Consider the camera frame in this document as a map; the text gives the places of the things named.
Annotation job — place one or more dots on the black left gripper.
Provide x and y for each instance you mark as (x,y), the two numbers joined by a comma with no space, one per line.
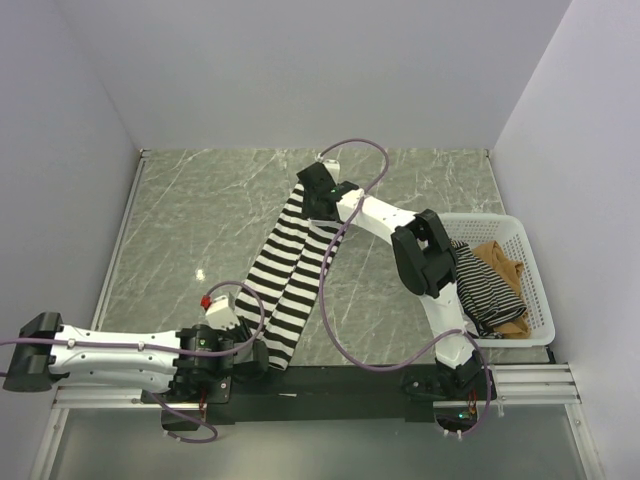
(240,330)

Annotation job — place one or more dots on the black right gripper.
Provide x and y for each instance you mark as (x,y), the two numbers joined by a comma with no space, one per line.
(309,210)

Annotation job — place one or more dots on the wide striped tank top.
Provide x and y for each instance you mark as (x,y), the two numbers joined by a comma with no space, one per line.
(285,279)

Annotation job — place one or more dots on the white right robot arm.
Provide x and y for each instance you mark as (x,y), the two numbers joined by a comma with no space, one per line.
(426,263)

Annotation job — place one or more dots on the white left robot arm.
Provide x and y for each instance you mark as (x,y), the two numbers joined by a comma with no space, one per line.
(49,352)

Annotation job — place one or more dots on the tan brown tank top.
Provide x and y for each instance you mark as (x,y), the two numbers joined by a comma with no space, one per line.
(510,271)

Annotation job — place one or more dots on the thin striped tank top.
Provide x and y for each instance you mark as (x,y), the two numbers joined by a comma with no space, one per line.
(486,299)

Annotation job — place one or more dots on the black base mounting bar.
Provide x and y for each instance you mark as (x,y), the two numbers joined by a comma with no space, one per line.
(351,408)

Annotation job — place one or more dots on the white plastic laundry basket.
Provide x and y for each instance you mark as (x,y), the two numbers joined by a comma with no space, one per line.
(479,228)

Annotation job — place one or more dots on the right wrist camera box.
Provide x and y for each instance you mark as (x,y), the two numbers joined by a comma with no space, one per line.
(332,166)

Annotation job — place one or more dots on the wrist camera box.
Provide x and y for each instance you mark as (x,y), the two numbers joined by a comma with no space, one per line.
(219,312)
(332,166)

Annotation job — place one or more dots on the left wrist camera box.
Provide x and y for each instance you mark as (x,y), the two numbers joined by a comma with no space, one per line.
(219,312)

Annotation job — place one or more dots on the aluminium frame rail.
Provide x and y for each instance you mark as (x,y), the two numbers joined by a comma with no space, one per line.
(528,384)

